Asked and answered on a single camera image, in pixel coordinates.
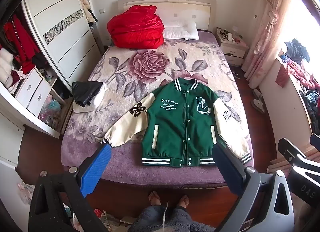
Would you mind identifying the person's foot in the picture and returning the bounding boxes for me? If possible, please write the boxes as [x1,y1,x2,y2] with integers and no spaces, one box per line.
[176,194,190,209]
[148,191,161,207]

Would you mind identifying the wooden planks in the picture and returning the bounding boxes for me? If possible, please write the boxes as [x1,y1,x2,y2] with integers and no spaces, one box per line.
[267,151,293,173]

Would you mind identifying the pile of mixed clothes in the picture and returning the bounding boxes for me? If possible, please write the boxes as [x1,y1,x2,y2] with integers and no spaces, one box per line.
[276,38,320,134]

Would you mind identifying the white fur garment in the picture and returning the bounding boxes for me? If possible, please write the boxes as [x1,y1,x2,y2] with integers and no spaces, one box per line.
[0,47,16,89]

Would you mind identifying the person's left foot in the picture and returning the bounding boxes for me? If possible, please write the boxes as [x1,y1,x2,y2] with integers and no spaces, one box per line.
[148,191,161,207]

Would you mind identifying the bed with beige headboard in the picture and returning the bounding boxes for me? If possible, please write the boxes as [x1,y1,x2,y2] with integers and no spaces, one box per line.
[61,0,253,189]

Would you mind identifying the white pillow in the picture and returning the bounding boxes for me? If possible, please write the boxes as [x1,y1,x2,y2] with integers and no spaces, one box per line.
[162,20,200,40]

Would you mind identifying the white wardrobe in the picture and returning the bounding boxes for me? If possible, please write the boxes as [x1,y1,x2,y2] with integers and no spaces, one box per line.
[0,0,102,139]

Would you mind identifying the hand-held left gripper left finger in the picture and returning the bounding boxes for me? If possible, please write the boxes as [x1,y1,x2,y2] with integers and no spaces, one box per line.
[29,144,112,232]

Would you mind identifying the white furniture panel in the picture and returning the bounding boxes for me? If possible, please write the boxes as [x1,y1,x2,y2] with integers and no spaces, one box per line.
[258,56,313,147]

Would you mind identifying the pink floral curtain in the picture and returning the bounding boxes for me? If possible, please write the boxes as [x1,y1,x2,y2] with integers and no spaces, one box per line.
[243,0,293,89]

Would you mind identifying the green varsity jacket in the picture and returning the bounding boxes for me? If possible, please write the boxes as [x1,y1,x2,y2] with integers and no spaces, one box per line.
[101,77,252,167]

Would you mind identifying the pink cloth on floor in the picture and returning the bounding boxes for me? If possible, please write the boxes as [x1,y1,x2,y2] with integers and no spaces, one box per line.
[17,181,36,205]

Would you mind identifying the white nightstand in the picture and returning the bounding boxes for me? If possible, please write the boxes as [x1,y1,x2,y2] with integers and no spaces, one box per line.
[216,27,250,66]

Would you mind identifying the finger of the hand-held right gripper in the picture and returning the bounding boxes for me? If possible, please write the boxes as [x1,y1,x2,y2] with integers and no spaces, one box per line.
[309,134,320,149]
[278,137,307,166]

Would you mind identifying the red hanging clothes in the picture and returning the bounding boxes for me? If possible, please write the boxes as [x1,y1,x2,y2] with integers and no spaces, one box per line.
[2,14,42,73]

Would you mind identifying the red quilt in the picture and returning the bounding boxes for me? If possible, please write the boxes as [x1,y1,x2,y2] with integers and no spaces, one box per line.
[107,5,165,49]

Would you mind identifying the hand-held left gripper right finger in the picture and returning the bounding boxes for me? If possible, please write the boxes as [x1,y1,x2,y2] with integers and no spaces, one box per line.
[212,143,295,232]

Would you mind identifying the beige hanging clothes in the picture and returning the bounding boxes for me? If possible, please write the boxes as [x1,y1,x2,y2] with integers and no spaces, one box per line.
[76,0,98,25]

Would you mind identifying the pair of white slippers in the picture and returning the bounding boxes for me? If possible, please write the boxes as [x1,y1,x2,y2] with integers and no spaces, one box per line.
[251,88,266,114]

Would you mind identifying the person's gray fleece pants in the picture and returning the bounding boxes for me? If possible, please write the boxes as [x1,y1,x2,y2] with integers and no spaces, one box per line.
[127,205,218,232]

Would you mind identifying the black and white folded garment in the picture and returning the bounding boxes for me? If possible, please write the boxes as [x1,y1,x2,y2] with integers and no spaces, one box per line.
[73,82,108,114]

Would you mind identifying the person's right foot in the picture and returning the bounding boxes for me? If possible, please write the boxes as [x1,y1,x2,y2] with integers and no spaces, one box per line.
[176,194,190,209]

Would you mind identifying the purple bed sheet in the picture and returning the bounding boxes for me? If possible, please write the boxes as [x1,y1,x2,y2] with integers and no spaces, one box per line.
[61,29,253,188]

